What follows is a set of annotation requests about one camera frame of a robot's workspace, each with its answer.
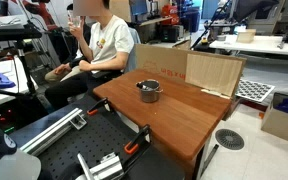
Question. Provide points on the black marker pen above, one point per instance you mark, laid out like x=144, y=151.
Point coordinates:
x=143, y=86

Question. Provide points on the small steel pot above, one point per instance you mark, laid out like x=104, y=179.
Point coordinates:
x=150, y=95

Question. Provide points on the grey office chair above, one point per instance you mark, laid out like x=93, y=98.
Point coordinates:
x=133, y=53

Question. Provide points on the black clamp orange trigger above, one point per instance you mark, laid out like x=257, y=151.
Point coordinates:
x=135, y=141
x=97, y=107

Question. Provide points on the seated person white T-shirt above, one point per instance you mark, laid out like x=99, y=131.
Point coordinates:
x=110, y=40

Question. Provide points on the black perforated breadboard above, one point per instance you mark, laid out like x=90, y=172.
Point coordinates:
x=94, y=140

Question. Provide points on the white tape strip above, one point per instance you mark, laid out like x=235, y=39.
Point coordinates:
x=215, y=94

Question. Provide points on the light wooden panel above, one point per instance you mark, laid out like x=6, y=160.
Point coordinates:
x=214, y=73

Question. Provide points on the red Coca-Cola box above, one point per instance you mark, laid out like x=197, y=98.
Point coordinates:
x=170, y=13

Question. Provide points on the seated person black sleeve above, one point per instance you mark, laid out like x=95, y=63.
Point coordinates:
x=59, y=71

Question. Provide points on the black table leg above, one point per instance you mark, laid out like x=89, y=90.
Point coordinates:
x=210, y=159

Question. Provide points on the black light stand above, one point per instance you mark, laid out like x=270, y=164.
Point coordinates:
x=212, y=22

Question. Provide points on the round floor drain grate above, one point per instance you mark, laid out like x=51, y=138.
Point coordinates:
x=229, y=139

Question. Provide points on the black white checkerboard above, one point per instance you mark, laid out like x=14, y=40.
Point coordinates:
x=254, y=90

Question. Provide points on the small wooden box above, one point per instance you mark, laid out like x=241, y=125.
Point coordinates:
x=246, y=35

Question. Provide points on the long white table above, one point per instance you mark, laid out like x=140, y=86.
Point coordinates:
x=260, y=46

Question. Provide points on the black control box with LEDs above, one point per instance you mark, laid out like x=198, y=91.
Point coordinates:
x=7, y=116

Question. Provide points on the white side table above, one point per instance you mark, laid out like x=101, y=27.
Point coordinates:
x=4, y=95

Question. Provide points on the blue cloth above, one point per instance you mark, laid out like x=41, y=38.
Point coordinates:
x=2, y=80

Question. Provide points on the open cardboard box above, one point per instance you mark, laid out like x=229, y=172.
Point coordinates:
x=282, y=128

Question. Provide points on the brown cardboard wall red print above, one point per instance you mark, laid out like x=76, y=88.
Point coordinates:
x=160, y=60

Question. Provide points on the aluminium extrusion rail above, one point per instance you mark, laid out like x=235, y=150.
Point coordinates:
x=107, y=168
x=50, y=131

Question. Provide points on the black camera tripod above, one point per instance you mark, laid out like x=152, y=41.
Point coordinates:
x=25, y=70

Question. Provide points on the black stereo camera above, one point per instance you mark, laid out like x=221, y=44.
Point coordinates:
x=12, y=32

